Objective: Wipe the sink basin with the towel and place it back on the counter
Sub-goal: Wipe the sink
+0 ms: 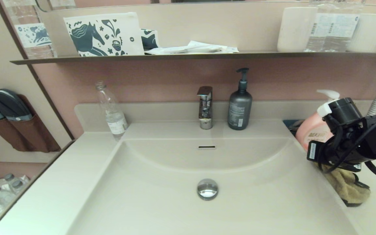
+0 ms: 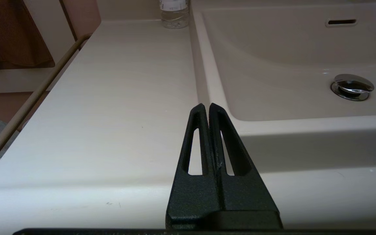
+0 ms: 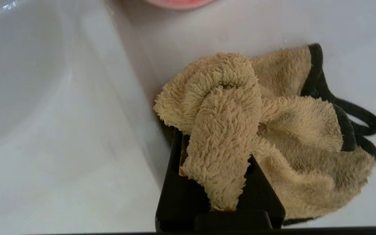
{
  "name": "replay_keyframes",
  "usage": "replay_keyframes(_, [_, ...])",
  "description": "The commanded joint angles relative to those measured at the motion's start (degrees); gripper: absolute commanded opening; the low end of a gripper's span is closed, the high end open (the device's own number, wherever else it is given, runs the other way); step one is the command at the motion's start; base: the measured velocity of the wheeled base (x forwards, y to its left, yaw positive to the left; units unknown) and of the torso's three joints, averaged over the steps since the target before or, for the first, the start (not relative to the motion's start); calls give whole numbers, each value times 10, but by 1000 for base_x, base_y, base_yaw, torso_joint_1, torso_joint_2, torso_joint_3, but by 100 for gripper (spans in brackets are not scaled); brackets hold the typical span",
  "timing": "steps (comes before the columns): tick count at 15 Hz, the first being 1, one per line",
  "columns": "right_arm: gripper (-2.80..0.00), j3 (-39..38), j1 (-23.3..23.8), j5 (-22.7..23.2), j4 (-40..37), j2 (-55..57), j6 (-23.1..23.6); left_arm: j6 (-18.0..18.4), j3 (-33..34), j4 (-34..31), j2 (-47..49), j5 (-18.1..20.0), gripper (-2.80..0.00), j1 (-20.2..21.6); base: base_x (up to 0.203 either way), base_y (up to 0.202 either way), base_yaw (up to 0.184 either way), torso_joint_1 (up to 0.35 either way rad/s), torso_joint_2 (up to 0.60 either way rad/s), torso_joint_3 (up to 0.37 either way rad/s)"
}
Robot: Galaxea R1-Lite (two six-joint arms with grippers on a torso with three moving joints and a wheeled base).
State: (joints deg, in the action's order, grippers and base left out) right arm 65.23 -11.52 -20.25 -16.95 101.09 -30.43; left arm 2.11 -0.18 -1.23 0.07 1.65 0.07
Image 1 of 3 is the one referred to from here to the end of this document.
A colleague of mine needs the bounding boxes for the pink soap pump bottle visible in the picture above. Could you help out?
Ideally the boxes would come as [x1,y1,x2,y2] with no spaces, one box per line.
[295,90,340,151]

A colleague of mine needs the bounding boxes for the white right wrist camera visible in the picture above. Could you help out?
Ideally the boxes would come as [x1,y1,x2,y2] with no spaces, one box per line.
[317,100,334,118]

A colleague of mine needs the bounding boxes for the white horse print pouch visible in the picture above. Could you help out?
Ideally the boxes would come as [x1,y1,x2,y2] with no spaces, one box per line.
[63,12,145,57]

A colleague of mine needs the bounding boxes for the water bottle horse label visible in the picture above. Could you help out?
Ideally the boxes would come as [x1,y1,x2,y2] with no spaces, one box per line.
[1,0,58,59]

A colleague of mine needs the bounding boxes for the dark grey pump bottle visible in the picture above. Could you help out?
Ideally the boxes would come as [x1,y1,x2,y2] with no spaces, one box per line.
[228,68,253,131]

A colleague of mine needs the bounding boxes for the white plastic amenity packets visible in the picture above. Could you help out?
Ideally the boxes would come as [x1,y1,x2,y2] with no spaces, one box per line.
[144,40,240,55]

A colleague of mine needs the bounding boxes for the chrome drain stopper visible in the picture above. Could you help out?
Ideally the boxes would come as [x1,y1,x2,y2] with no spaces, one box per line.
[197,178,219,200]

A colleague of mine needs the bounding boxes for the white handleless cup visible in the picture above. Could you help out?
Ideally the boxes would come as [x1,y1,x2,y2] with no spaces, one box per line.
[277,7,318,53]

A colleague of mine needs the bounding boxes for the yellow cloth with dark trim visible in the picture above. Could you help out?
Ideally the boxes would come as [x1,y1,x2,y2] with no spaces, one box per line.
[319,163,371,207]

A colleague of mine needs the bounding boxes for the metal wall shelf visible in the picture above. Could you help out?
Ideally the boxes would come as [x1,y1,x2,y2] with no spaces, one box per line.
[10,52,376,65]

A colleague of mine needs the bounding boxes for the white mug with handle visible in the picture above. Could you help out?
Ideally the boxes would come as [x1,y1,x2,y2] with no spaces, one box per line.
[347,13,376,53]

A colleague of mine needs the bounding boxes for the chrome faucet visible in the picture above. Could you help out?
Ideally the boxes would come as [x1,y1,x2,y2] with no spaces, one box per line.
[197,86,213,130]

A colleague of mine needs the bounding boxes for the empty clear plastic bottle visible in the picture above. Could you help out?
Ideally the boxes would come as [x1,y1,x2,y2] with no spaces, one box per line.
[95,81,129,141]

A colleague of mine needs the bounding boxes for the clear water bottle white label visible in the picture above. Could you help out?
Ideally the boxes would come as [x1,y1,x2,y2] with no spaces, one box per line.
[304,0,335,53]
[332,0,366,52]

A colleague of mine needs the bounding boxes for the white sink basin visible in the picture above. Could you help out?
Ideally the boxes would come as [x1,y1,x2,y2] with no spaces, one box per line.
[67,137,358,235]

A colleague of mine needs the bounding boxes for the slippers in brown holder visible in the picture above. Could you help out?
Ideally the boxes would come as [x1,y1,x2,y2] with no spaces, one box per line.
[0,94,61,153]

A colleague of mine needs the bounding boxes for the small dark patterned pouch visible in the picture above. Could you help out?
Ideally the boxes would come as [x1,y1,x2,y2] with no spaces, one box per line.
[140,29,159,52]

